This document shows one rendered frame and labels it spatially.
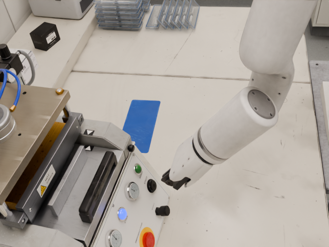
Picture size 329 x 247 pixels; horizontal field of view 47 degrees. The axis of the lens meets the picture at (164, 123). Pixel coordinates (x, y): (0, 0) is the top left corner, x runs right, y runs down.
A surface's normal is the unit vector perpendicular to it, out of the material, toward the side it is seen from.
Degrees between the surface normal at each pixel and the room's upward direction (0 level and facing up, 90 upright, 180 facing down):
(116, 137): 41
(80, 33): 0
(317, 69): 0
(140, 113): 0
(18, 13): 90
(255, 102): 34
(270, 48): 79
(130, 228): 65
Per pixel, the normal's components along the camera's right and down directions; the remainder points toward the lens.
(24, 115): -0.08, -0.70
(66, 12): -0.28, 0.70
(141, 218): 0.84, -0.18
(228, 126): -0.73, 0.21
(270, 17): -0.53, 0.44
